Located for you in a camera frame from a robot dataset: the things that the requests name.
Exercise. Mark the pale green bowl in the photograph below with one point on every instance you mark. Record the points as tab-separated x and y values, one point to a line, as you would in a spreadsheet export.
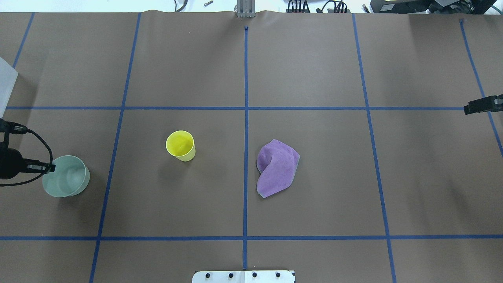
69	178

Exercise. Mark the purple microfiber cloth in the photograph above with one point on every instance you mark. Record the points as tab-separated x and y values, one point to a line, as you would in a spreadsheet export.
277	164

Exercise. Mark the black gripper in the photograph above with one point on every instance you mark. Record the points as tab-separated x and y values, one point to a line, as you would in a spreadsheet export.
10	163

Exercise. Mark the grey metal camera post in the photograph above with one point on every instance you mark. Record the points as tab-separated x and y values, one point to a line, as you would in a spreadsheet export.
245	9

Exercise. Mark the black power strip with plugs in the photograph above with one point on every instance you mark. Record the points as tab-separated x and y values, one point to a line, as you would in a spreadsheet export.
317	6

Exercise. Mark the yellow plastic cup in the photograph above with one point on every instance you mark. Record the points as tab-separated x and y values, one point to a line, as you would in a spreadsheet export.
181	145

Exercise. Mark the black equipment on back table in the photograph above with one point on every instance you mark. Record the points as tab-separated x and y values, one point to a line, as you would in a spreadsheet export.
472	7

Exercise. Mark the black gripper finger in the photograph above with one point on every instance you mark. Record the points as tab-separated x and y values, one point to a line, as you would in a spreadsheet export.
487	104

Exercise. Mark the translucent plastic storage box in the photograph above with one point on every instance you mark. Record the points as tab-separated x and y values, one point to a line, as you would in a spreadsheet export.
8	77

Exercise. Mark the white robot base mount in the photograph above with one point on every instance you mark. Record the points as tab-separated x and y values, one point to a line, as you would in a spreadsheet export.
245	276

